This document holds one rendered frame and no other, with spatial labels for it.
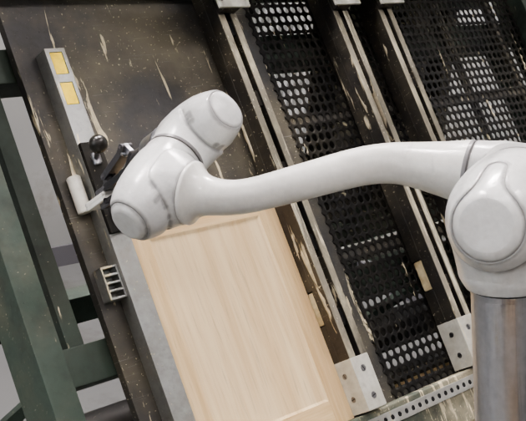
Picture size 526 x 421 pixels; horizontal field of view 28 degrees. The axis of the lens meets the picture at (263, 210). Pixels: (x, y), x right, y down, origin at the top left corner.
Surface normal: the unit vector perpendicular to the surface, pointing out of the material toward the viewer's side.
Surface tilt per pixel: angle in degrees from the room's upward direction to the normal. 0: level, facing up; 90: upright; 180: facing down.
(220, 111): 58
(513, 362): 88
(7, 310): 90
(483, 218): 84
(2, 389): 0
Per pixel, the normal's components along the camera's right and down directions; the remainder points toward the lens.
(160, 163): -0.03, -0.69
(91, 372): 0.60, -0.35
